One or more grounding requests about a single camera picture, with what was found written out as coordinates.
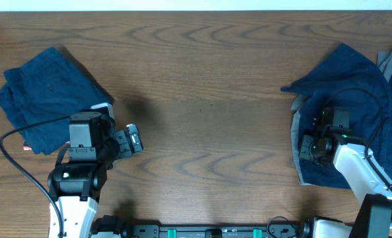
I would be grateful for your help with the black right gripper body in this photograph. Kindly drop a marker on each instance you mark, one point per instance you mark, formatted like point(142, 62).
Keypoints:
point(309, 149)

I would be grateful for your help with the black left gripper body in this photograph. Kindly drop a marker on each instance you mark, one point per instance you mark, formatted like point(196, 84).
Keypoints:
point(126, 150)

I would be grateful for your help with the navy blue shorts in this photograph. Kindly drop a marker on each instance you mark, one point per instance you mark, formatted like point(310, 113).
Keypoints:
point(38, 97)
point(357, 109)

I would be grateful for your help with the grey shorts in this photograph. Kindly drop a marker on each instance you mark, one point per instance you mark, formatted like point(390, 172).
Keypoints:
point(296, 125)

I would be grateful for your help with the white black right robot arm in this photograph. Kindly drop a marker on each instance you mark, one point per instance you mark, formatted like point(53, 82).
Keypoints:
point(371, 186)

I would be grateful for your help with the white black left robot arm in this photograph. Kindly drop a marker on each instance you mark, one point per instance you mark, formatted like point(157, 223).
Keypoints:
point(81, 172)

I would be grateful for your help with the folded navy blue shorts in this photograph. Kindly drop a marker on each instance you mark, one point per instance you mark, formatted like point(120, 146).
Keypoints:
point(38, 97)

